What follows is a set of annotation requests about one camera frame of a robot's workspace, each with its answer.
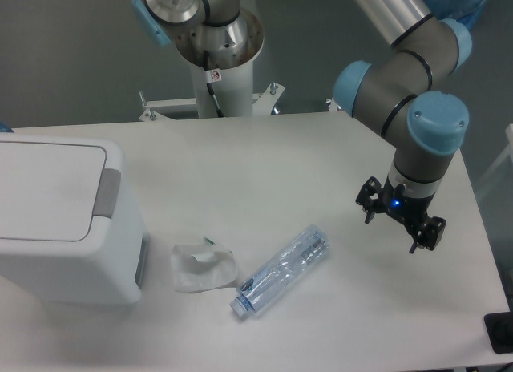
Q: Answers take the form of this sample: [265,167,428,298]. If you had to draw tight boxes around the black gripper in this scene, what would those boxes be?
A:
[356,176,446,253]

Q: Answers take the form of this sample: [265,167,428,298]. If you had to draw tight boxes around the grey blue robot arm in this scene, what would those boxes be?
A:
[131,0,472,250]

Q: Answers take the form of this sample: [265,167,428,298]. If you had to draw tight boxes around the white trash can body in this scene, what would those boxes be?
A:
[1,133,149,305]

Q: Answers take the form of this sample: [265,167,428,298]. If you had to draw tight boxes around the white trash can lid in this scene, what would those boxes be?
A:
[1,140,121,242]

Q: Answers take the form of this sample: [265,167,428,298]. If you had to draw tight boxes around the clear empty plastic bottle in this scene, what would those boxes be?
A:
[230,225,329,319]

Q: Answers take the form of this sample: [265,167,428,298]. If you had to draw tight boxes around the black device at table edge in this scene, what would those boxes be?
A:
[483,312,512,354]

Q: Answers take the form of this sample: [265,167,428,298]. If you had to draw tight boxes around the crumpled white paper wrapper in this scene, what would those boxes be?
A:
[170,237,239,293]

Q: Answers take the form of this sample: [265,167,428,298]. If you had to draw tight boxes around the white frame at right edge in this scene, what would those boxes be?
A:
[475,123,512,201]

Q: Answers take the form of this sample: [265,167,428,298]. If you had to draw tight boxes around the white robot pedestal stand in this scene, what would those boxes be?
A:
[138,6,286,123]

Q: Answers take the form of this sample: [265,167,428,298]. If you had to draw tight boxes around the black cable on pedestal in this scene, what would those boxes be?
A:
[202,51,224,119]

